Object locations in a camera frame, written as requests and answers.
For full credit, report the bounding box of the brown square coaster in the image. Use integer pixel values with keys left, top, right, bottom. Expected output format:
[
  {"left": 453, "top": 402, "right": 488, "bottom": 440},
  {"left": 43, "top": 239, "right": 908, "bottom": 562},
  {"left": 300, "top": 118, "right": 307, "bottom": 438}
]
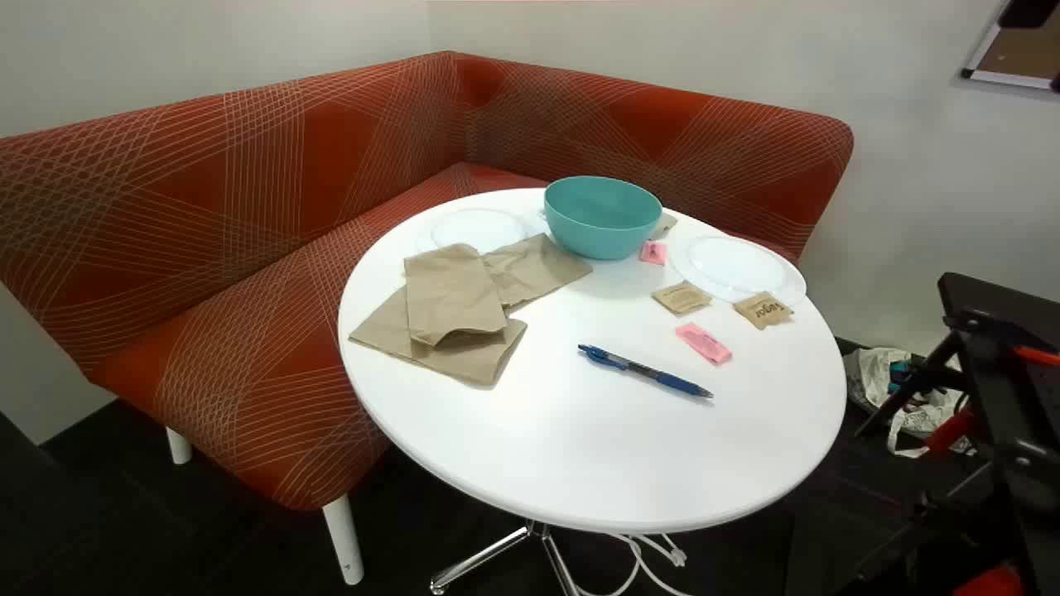
[
  {"left": 732, "top": 287, "right": 798, "bottom": 330},
  {"left": 649, "top": 279, "right": 716, "bottom": 318}
]

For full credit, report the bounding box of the red patterned corner sofa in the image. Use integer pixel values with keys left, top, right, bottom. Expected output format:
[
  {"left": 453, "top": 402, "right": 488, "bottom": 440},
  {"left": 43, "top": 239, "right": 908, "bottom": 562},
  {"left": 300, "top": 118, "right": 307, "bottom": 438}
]
[{"left": 0, "top": 45, "right": 856, "bottom": 514}]

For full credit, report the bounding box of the teal plastic bowl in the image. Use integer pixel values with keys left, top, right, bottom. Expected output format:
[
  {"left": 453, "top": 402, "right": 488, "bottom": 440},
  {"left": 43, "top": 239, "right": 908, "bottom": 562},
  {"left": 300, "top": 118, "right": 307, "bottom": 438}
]
[{"left": 540, "top": 171, "right": 664, "bottom": 264}]

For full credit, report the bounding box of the framed cork board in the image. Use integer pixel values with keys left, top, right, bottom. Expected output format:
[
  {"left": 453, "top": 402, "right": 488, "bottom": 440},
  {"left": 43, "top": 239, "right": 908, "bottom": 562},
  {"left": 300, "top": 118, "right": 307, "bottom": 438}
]
[{"left": 958, "top": 0, "right": 1060, "bottom": 95}]

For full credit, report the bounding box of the chrome table base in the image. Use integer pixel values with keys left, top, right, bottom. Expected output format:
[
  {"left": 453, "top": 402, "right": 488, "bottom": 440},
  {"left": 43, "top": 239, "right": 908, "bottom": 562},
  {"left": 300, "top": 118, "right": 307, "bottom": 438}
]
[{"left": 423, "top": 521, "right": 688, "bottom": 596}]

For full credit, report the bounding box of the blue ballpoint pen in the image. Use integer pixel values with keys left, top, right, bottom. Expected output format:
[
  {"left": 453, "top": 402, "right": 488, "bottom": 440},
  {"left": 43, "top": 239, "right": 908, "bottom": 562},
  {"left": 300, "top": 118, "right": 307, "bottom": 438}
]
[{"left": 572, "top": 340, "right": 716, "bottom": 402}]

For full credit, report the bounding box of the large flat brown napkin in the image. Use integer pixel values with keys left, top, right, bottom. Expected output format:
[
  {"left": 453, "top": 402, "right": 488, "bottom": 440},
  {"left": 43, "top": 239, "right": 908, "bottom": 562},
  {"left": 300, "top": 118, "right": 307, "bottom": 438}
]
[{"left": 347, "top": 285, "right": 531, "bottom": 391}]

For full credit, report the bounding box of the white bag on floor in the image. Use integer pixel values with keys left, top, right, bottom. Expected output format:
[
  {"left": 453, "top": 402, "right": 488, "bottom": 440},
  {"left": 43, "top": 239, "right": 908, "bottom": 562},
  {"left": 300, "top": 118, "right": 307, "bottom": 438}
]
[{"left": 841, "top": 344, "right": 943, "bottom": 465}]

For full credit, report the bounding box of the folded crumpled brown napkin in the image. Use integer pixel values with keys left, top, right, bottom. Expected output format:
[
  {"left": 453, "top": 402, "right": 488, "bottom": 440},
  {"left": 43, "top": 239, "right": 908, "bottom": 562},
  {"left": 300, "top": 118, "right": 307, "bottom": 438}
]
[{"left": 400, "top": 241, "right": 514, "bottom": 352}]

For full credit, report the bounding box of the white sofa leg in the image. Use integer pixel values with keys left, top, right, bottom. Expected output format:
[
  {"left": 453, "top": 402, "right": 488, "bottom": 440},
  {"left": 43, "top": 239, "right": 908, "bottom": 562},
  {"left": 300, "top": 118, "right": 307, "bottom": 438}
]
[
  {"left": 163, "top": 425, "right": 194, "bottom": 471},
  {"left": 318, "top": 494, "right": 367, "bottom": 589}
]

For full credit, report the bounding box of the clear plastic plate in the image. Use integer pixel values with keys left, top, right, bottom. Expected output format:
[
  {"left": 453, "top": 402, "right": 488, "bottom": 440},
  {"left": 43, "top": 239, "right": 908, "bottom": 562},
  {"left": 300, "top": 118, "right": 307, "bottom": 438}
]
[
  {"left": 428, "top": 204, "right": 537, "bottom": 256},
  {"left": 664, "top": 231, "right": 812, "bottom": 308}
]

